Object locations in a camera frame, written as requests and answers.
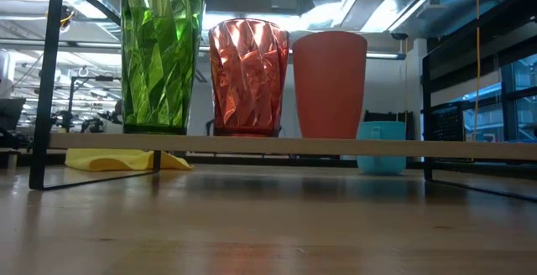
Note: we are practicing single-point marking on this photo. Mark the silver ceiling duct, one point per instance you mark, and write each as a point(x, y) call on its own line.
point(377, 6)

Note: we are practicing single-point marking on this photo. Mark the black background stand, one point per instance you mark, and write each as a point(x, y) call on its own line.
point(96, 120)

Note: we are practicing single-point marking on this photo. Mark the blue mug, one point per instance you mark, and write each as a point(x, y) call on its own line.
point(381, 167)

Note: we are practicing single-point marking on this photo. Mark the black perforated crate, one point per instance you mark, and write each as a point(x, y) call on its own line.
point(446, 124)

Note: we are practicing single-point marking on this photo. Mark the red faceted translucent cup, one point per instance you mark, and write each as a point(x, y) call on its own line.
point(247, 78)

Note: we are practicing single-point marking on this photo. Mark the green faceted plastic cup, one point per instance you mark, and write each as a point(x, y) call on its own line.
point(159, 57)

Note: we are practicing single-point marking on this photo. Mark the yellow cloth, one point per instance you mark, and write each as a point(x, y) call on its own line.
point(109, 159)

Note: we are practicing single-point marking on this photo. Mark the orange matte plastic cup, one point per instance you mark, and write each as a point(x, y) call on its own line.
point(329, 86)

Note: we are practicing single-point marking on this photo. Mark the wooden shelf with black frame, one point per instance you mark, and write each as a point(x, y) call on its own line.
point(251, 146)

